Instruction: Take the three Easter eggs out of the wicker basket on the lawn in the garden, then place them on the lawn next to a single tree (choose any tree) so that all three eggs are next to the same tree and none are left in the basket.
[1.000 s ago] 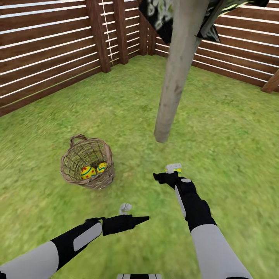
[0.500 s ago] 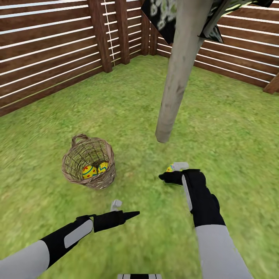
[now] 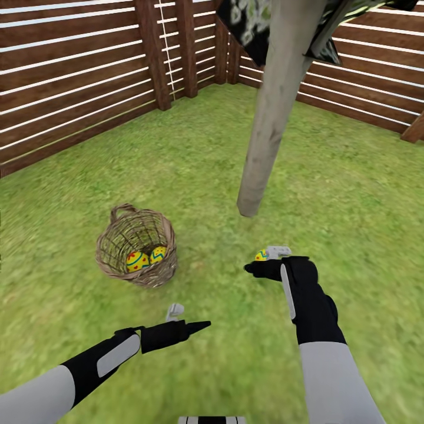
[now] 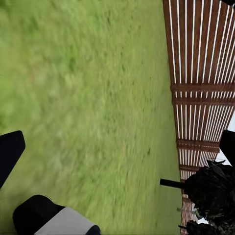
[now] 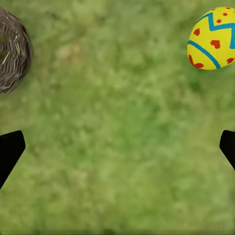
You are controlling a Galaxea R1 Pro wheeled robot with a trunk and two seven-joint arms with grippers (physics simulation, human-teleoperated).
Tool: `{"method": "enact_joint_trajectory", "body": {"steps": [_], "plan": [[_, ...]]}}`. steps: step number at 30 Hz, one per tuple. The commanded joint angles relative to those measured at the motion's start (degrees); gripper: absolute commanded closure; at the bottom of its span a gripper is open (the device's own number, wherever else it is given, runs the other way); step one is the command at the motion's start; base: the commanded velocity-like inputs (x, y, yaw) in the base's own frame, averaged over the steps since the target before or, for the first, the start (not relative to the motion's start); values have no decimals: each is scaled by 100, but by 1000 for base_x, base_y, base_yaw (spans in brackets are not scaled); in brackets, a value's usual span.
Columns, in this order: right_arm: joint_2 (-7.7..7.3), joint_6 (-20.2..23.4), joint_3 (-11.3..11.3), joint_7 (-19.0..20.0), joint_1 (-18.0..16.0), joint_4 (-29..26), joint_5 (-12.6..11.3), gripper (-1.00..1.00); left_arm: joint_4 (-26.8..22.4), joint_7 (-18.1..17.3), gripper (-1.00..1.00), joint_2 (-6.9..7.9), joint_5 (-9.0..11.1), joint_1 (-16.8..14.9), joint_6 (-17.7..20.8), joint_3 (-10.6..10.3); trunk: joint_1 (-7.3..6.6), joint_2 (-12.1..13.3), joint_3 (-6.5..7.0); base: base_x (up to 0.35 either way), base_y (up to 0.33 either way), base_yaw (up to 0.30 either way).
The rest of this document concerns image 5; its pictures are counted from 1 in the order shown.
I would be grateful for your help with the wicker basket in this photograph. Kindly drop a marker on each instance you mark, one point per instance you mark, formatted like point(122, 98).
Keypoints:
point(15, 51)

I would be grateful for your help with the easter egg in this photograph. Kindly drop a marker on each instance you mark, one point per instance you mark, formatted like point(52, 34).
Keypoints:
point(211, 44)

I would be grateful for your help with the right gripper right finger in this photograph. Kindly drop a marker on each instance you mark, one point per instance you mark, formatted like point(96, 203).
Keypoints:
point(227, 146)

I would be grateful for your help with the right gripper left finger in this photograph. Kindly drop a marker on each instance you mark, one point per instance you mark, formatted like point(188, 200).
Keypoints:
point(12, 146)

